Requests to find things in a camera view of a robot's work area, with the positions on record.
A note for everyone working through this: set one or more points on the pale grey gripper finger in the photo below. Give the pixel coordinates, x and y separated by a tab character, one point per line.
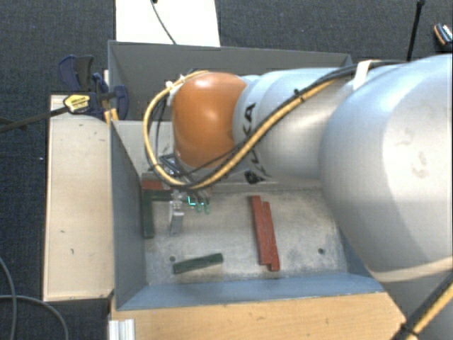
180	221
172	223

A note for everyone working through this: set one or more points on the grey metal bin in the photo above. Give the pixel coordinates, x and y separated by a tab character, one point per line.
219	232

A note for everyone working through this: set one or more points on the dark green flat block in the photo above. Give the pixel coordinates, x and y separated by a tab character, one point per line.
198	263
148	218

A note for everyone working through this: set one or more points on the pale wood flat board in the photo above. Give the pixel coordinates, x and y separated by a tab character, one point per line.
78	207

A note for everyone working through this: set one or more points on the red-brown flat block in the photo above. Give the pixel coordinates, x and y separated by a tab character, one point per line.
151	185
273	246
260	230

